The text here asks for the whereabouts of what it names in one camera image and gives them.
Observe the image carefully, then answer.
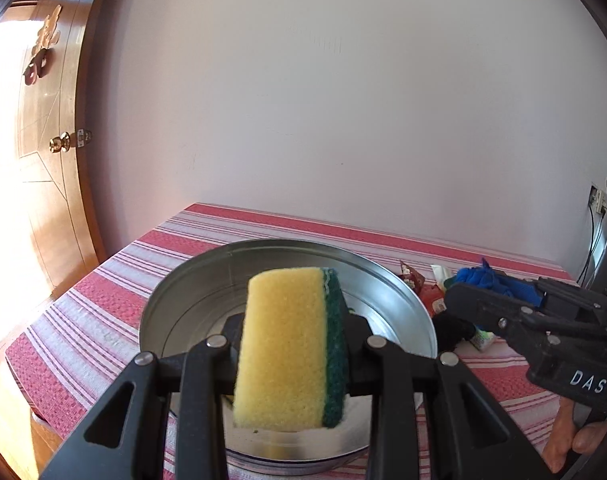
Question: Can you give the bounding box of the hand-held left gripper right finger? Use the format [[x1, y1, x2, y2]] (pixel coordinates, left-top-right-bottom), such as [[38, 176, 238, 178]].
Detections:
[[342, 312, 560, 480]]

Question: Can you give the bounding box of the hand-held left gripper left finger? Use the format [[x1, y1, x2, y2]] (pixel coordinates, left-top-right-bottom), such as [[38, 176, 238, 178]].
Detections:
[[38, 312, 246, 480]]

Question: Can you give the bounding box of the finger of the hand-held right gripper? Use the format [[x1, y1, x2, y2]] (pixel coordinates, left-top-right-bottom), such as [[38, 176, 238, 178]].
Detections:
[[535, 276, 607, 330], [443, 282, 575, 362]]

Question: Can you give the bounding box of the blue cloth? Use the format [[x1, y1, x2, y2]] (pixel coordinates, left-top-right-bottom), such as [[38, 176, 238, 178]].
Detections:
[[455, 257, 545, 307]]

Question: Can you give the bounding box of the round metal cookie tin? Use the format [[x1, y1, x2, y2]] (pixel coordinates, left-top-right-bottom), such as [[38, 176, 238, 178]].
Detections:
[[139, 239, 438, 472]]

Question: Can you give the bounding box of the yellow green sponge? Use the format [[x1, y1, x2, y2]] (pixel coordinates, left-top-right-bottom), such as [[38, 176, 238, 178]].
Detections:
[[232, 266, 351, 433]]

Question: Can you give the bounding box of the red striped cloth desktop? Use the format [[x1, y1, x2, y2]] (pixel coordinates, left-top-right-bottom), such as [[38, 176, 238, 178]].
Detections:
[[6, 203, 581, 480]]

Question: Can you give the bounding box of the person's right hand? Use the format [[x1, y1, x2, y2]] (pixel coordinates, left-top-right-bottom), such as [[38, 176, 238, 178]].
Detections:
[[541, 400, 607, 474]]

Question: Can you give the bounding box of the white green packet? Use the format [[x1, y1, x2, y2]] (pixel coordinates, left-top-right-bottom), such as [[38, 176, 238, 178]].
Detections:
[[470, 324, 495, 352]]

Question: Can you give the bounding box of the red snack packet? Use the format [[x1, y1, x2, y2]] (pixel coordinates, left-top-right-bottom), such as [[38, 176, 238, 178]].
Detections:
[[417, 281, 450, 317]]

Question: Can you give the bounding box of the brown snack packet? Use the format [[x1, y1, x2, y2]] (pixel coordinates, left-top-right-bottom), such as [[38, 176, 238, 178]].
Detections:
[[397, 260, 425, 292]]

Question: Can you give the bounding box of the wooden door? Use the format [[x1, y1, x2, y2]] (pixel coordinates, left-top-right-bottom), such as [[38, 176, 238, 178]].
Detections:
[[0, 0, 120, 376]]

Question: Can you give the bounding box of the hanging door decoration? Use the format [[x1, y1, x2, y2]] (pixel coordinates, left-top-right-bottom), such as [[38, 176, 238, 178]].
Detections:
[[24, 5, 64, 87]]

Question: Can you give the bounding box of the black wall cable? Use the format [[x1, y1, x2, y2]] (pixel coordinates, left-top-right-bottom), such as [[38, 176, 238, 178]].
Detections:
[[576, 204, 607, 287]]

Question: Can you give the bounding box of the wall socket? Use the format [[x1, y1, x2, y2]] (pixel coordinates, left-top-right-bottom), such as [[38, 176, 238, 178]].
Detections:
[[589, 183, 607, 217]]

